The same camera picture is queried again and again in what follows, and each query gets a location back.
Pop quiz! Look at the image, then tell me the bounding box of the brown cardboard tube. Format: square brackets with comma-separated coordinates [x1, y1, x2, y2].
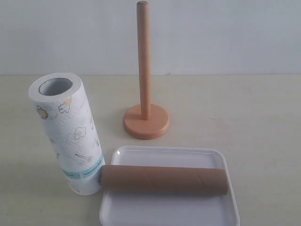
[98, 165, 229, 195]

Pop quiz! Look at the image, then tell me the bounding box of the printed white paper towel roll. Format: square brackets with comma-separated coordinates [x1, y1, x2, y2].
[28, 73, 105, 195]

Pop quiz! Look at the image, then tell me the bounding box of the wooden paper towel holder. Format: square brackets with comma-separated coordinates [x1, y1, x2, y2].
[123, 0, 170, 140]

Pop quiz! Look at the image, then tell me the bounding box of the white plastic tray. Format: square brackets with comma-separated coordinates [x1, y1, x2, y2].
[99, 145, 240, 226]

